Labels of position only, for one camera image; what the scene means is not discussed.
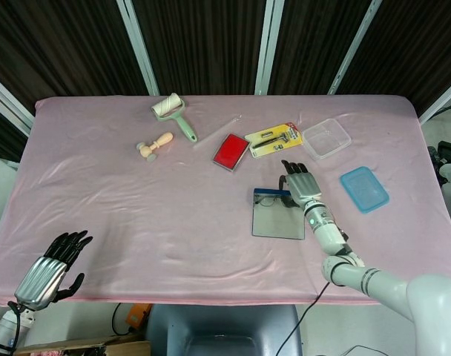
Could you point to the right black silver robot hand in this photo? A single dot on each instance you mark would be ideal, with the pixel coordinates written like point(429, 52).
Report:
point(303, 187)

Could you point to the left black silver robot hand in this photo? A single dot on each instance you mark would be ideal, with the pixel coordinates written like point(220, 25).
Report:
point(42, 282)

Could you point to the blue glasses case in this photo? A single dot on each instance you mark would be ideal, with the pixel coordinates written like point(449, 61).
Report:
point(277, 222)

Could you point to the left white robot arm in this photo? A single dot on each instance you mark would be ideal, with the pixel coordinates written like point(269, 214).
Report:
point(8, 330)

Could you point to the clear plastic container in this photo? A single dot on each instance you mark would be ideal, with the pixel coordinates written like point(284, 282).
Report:
point(326, 139)

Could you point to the razor in yellow package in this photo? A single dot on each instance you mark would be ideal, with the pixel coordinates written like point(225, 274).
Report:
point(273, 140)

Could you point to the blue plastic lid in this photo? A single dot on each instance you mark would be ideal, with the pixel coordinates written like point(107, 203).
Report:
point(364, 190)

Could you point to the brown cardboard box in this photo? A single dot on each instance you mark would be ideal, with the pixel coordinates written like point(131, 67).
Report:
point(81, 346)

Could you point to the red ink pad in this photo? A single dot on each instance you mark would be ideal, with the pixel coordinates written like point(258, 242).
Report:
point(230, 152)

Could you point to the orange device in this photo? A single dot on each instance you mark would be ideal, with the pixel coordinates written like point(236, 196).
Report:
point(136, 317)

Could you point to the clear plastic tube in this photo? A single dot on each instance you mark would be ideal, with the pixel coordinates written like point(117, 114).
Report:
point(214, 134)

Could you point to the pink tablecloth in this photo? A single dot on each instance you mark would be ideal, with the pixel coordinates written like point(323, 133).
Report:
point(136, 222)

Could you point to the black background equipment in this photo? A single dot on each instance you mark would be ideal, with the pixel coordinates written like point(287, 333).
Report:
point(448, 150)

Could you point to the green lint roller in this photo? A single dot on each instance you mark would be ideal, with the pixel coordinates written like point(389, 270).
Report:
point(170, 107)

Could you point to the white partition post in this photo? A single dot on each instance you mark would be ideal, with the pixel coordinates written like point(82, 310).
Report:
point(353, 48)
point(268, 48)
point(10, 105)
point(138, 48)
point(442, 100)

